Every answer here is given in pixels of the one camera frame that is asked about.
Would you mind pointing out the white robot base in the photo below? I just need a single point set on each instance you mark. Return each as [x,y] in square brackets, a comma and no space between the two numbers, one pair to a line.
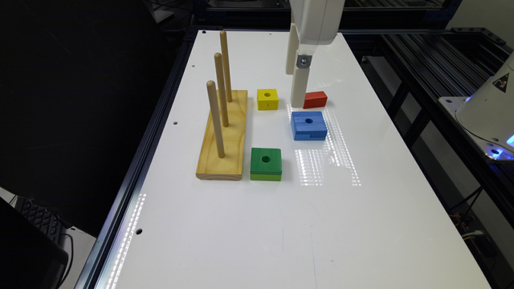
[487,115]

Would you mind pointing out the wooden peg base board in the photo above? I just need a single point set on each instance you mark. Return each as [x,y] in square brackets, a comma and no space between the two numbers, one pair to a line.
[210,165]

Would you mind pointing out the green wooden block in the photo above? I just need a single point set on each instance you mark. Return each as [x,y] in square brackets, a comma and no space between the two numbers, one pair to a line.
[266,164]

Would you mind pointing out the black aluminium table frame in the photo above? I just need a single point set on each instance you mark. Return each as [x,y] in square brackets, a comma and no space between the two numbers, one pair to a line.
[105,262]

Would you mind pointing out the middle wooden peg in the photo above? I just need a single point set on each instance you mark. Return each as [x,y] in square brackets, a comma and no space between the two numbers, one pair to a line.
[221,88]

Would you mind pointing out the rear wooden peg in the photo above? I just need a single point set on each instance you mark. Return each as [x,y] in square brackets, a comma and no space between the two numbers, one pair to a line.
[226,65]

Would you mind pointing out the blue wooden block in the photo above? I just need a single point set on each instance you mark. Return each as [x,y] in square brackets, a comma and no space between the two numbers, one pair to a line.
[308,126]

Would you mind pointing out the front wooden peg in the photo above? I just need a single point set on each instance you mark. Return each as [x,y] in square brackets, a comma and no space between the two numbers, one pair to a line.
[215,116]

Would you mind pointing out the black keyboard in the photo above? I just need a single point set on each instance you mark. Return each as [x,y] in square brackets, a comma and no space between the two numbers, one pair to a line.
[42,219]

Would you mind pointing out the yellow wooden block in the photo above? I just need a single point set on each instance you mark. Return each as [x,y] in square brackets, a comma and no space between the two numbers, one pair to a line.
[267,99]

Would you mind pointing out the red wooden block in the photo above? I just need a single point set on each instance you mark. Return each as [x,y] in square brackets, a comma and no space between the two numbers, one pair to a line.
[315,100]

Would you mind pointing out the black laptop corner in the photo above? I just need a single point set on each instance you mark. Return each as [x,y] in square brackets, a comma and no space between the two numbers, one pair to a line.
[29,259]

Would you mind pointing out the wooden peg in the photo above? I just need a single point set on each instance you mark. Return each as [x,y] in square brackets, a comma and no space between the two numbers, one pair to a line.
[221,88]
[226,65]
[215,116]

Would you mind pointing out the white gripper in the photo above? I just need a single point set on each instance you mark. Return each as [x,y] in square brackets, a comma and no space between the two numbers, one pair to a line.
[314,23]

